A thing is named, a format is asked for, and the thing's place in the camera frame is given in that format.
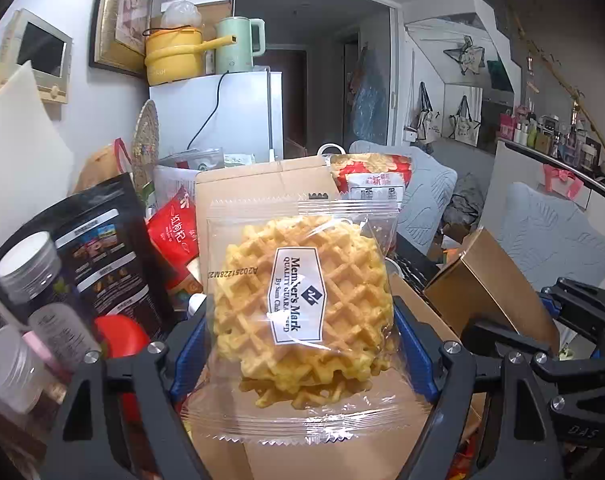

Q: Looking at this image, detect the wall intercom panel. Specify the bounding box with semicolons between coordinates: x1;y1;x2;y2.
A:
0;9;72;104

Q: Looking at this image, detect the yellow pot with handle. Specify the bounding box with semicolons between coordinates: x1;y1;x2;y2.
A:
144;26;236;87

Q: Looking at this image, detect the packaged yellow waffle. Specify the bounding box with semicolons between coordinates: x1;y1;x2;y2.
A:
181;197;429;445

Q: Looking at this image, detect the framed picture on wall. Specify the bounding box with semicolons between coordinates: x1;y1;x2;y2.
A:
89;0;153;78

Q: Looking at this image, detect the white mini fridge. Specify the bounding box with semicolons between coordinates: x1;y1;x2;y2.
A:
150;70;284;162

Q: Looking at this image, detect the red white snack bag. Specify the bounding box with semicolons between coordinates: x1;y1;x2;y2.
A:
327;153;412;204

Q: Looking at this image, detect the black snack pouch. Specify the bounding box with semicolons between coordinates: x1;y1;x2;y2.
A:
0;174;176;339

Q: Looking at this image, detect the green electric kettle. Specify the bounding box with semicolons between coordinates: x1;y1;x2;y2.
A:
214;16;266;75

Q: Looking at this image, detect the white label bottle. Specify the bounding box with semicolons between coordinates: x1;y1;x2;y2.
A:
0;231;102;374

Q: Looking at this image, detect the red korean snack bag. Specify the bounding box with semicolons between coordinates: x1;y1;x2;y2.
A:
146;186;199;288

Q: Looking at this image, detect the open cardboard box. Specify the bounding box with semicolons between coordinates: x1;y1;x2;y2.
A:
182;157;563;479

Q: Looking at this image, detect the white foam board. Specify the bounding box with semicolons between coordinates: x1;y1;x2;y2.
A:
0;63;75;246

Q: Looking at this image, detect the red cylindrical canister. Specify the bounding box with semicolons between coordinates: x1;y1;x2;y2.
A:
95;314;150;426

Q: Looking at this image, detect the grey leaf chair cover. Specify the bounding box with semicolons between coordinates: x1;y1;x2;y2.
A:
498;182;605;292

